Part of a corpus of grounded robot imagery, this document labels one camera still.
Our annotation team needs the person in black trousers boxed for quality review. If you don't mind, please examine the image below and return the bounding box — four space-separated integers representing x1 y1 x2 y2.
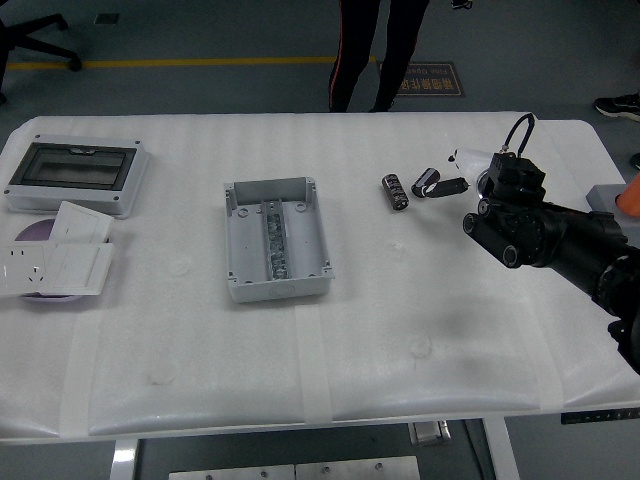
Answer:
328 0 431 114

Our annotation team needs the black office chair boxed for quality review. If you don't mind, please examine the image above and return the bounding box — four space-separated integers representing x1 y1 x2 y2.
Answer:
0 0 84 106

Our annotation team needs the grey base block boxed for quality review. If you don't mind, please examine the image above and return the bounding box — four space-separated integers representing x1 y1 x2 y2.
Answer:
585 183 640 241

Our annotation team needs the white table leg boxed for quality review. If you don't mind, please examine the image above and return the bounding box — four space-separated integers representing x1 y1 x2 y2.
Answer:
110 438 141 480
482 417 521 480

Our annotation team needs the white socket panel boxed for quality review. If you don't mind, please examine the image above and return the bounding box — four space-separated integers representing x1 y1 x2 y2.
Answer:
0 242 51 299

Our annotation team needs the grey metal plate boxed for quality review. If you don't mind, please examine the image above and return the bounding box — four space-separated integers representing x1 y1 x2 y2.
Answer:
168 464 296 480
294 455 421 480

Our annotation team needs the brown floor sign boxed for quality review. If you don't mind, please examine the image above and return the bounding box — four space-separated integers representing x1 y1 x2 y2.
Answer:
379 60 466 99

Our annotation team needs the metal table bracket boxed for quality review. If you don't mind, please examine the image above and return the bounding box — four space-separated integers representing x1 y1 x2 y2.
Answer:
408 421 454 446

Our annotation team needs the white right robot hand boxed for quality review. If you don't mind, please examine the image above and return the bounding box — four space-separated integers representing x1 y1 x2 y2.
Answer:
425 147 494 199

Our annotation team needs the white foam mat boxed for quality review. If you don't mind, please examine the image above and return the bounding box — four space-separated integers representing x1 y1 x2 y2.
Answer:
0 112 569 440

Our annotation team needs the white switch panel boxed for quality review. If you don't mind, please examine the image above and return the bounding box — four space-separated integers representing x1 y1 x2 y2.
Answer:
49 200 115 245
38 241 115 296

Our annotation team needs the grey distribution box, dark window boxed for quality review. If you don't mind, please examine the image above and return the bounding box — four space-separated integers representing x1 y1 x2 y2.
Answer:
2 133 151 220

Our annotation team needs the open grey junction box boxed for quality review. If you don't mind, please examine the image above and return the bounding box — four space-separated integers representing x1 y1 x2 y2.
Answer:
222 174 335 304

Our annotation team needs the black table control panel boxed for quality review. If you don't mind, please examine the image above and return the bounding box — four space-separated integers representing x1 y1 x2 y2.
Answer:
560 407 640 425

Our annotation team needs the purple round disc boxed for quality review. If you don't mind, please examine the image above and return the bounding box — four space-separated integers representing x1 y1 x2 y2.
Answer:
13 218 86 305

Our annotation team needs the white tape strip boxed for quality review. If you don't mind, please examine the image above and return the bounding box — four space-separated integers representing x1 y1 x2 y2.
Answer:
532 299 567 410
294 304 334 426
59 319 101 436

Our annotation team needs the metal mounting rail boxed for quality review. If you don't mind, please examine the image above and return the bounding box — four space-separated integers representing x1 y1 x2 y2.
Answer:
259 198 294 281

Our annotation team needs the plain dark brown battery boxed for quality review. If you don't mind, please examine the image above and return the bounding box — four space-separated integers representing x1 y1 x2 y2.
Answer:
410 167 442 199

